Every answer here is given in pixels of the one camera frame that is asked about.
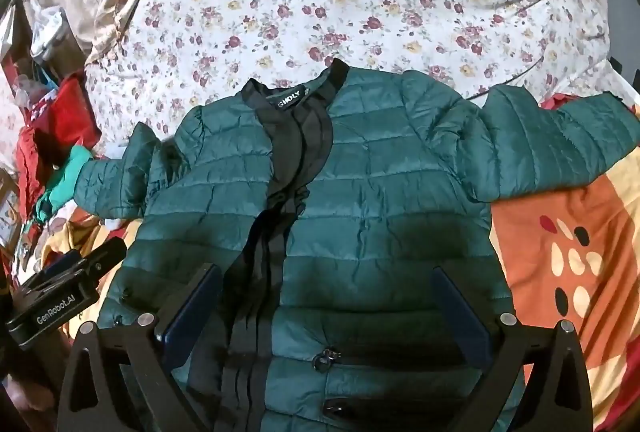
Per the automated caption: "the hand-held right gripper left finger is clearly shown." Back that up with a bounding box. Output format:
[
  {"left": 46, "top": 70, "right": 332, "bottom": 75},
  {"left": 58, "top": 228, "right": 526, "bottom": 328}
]
[{"left": 55, "top": 263, "right": 223, "bottom": 432}]

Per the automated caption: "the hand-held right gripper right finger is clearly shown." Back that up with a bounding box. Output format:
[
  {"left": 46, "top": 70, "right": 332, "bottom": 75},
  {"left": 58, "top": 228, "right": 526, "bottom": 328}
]
[{"left": 432, "top": 266, "right": 593, "bottom": 432}]

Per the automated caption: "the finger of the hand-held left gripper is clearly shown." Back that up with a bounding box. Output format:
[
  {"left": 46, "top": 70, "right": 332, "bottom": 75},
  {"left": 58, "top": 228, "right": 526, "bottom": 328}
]
[{"left": 80, "top": 237, "right": 128, "bottom": 281}]

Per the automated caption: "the dark green puffer jacket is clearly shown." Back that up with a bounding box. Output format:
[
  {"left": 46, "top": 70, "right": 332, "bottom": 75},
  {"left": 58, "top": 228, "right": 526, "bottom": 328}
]
[{"left": 75, "top": 59, "right": 640, "bottom": 432}]

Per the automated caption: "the teal green garment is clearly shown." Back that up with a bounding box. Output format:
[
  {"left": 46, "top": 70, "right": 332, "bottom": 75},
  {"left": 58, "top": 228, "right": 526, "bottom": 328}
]
[{"left": 35, "top": 146, "right": 96, "bottom": 220}]

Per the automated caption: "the yellow orange printed blanket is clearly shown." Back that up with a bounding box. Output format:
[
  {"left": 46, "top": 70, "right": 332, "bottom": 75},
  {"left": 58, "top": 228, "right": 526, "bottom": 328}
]
[{"left": 40, "top": 94, "right": 640, "bottom": 432}]

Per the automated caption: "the red garment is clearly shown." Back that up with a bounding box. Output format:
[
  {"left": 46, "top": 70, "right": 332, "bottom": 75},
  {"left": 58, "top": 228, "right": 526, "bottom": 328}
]
[{"left": 15, "top": 74, "right": 101, "bottom": 213}]

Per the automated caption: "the silver plastic bag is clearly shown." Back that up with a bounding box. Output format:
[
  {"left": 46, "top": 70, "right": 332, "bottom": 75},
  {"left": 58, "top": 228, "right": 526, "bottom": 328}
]
[{"left": 30, "top": 7, "right": 71, "bottom": 63}]

